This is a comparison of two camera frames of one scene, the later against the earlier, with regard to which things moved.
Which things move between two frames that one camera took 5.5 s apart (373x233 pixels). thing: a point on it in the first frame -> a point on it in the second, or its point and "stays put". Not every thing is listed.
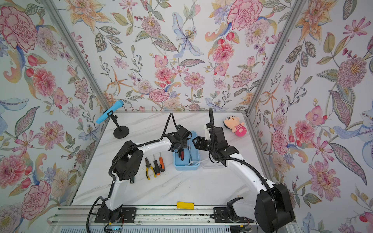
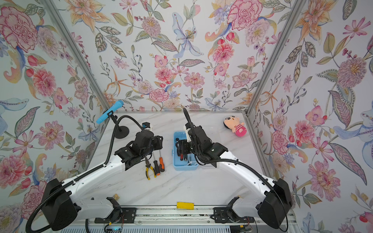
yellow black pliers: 147,169 stays put
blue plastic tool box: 191,159 stays put
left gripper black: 185,143 -> 159,141
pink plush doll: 233,123 stays put
